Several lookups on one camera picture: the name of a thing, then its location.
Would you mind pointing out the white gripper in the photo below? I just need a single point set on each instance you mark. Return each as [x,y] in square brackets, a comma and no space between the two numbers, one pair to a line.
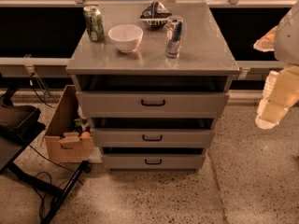
[288,42]

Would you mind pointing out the grey drawer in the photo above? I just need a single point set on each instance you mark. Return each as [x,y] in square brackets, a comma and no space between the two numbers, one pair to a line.
[152,137]
[129,104]
[153,162]

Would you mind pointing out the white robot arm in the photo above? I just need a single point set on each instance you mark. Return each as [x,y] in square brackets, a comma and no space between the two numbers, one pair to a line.
[283,39]

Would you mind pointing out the grey drawer cabinet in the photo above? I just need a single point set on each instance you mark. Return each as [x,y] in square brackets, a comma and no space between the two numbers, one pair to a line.
[204,64]

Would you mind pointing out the grey bottom drawer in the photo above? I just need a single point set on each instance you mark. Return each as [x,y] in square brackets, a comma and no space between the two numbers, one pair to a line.
[153,162]

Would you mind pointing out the grey top drawer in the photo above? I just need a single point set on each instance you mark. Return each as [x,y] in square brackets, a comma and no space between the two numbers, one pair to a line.
[129,104]

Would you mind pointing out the silver blue energy can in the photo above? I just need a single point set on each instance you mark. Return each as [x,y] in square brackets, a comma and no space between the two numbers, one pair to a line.
[173,30]

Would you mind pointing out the dark chip bag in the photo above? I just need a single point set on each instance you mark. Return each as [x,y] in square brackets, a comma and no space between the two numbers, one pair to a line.
[155,15]

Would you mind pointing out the white bowl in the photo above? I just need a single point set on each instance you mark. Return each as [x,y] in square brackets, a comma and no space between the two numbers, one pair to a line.
[126,37]

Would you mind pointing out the orange fruit in box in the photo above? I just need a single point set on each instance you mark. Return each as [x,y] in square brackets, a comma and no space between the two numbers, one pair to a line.
[85,135]

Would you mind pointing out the green soda can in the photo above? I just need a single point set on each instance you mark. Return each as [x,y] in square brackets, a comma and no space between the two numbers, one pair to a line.
[94,23]

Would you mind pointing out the cardboard box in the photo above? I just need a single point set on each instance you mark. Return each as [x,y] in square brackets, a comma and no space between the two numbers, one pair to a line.
[62,141]

